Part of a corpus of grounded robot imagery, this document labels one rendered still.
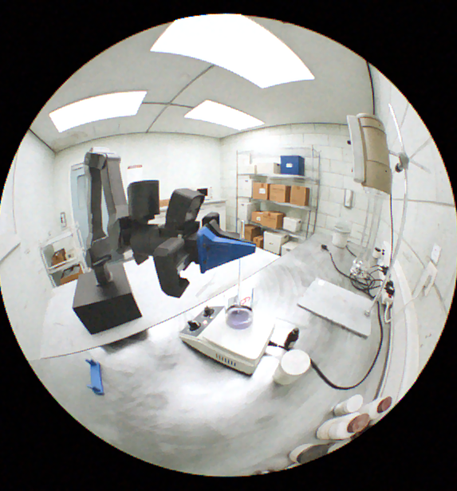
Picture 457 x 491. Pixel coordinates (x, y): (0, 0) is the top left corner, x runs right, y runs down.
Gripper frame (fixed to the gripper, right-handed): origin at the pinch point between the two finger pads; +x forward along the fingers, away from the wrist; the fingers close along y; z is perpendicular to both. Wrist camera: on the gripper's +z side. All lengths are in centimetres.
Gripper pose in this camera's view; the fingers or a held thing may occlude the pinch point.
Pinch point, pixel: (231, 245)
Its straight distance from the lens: 22.0
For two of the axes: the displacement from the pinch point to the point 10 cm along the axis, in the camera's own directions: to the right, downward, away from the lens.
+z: 0.0, -9.2, -3.9
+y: 2.0, -3.8, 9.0
